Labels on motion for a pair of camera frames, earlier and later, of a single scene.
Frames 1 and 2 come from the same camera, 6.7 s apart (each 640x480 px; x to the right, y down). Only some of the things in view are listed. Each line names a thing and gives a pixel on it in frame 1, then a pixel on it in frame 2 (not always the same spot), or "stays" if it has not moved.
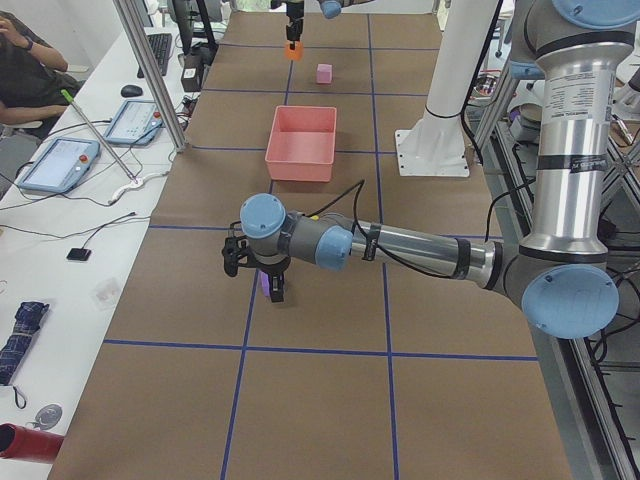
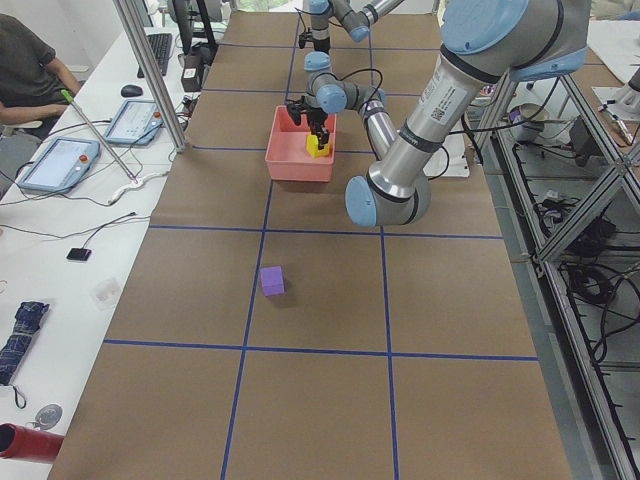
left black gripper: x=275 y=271 → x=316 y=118
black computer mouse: x=131 y=91 stays
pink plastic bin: x=302 y=143 stays
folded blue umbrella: x=27 y=323 stays
